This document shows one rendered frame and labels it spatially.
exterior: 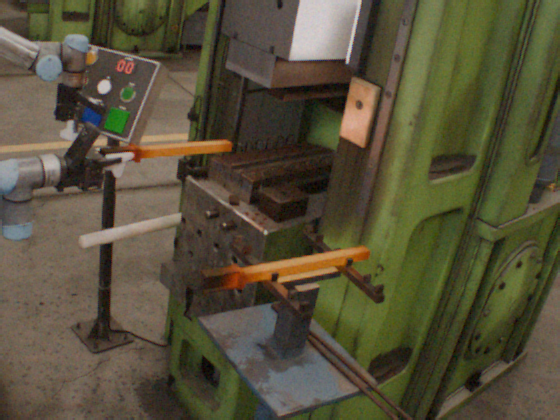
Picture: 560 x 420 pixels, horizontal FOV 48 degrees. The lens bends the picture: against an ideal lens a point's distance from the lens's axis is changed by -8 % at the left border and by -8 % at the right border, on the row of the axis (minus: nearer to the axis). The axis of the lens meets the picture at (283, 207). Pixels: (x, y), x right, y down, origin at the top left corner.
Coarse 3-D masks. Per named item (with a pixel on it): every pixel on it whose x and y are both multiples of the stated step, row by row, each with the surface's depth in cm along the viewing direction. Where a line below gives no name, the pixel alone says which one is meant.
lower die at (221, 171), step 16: (288, 144) 229; (304, 144) 233; (224, 160) 205; (240, 160) 207; (256, 160) 207; (304, 160) 214; (208, 176) 210; (224, 176) 204; (240, 176) 199; (256, 176) 198; (272, 176) 200; (288, 176) 205; (240, 192) 200
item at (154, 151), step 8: (128, 144) 165; (168, 144) 172; (176, 144) 174; (184, 144) 175; (192, 144) 177; (200, 144) 178; (208, 144) 180; (216, 144) 181; (224, 144) 183; (104, 152) 157; (112, 152) 158; (120, 152) 160; (136, 152) 163; (144, 152) 165; (152, 152) 167; (160, 152) 169; (168, 152) 170; (176, 152) 172; (184, 152) 174; (192, 152) 176; (200, 152) 178; (208, 152) 180; (128, 160) 163; (136, 160) 163
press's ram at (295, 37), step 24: (240, 0) 185; (264, 0) 178; (288, 0) 172; (312, 0) 171; (336, 0) 177; (240, 24) 187; (264, 24) 180; (288, 24) 173; (312, 24) 175; (336, 24) 182; (264, 48) 182; (288, 48) 175; (312, 48) 180; (336, 48) 186
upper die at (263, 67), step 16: (240, 48) 189; (256, 48) 184; (240, 64) 190; (256, 64) 185; (272, 64) 180; (288, 64) 183; (304, 64) 188; (320, 64) 192; (336, 64) 197; (256, 80) 186; (272, 80) 182; (288, 80) 186; (304, 80) 191; (320, 80) 195; (336, 80) 200
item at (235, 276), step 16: (304, 256) 158; (320, 256) 159; (336, 256) 161; (352, 256) 163; (368, 256) 166; (208, 272) 142; (224, 272) 143; (240, 272) 146; (256, 272) 148; (288, 272) 153; (208, 288) 143; (224, 288) 145; (240, 288) 146
